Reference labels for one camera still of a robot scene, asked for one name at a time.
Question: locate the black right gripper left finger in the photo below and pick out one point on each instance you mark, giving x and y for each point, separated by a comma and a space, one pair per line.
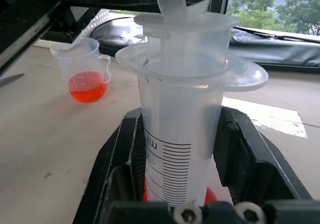
115, 154

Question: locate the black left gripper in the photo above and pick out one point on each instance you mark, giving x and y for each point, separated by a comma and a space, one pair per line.
22, 14

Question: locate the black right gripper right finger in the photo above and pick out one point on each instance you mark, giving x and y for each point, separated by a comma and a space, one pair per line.
252, 164

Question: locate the large translucent plastic syringe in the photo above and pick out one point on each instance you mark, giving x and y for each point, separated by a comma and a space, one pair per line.
180, 114

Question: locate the clear plastic measuring cup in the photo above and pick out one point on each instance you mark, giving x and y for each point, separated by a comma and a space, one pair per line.
86, 87
211, 197

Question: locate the white perforated plastic basket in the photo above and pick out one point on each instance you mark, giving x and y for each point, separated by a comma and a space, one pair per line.
100, 21

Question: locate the white tape patch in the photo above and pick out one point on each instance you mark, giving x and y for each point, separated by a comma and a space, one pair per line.
272, 119

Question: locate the black padded bag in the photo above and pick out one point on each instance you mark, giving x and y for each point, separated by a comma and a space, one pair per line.
275, 49

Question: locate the black window frame post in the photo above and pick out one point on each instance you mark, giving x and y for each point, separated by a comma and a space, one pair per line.
224, 2

